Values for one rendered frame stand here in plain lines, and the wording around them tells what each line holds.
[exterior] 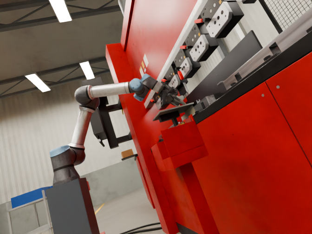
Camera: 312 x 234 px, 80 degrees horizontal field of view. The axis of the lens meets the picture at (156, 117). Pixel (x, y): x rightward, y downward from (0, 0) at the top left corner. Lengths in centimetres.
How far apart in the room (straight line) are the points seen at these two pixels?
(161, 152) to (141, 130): 132
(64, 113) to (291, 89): 892
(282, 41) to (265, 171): 48
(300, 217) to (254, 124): 34
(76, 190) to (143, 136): 111
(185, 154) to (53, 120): 874
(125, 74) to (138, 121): 63
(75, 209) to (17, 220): 829
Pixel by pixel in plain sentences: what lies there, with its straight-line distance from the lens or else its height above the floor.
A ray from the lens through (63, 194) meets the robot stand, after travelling 122.
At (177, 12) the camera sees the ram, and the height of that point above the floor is 152.
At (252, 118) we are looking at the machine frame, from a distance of 79.
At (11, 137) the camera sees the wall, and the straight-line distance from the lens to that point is 983.
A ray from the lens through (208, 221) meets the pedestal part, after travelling 85.
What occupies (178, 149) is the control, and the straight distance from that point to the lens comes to 73.
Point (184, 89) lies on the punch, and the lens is 139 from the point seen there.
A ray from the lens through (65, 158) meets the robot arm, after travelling 127.
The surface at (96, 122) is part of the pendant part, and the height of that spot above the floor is 137.
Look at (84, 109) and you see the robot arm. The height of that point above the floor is 122.
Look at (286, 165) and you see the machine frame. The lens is 78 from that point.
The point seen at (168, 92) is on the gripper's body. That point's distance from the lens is 134.
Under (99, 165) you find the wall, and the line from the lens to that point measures 844.
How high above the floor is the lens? 70
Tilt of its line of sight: 13 degrees up
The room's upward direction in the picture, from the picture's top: 20 degrees counter-clockwise
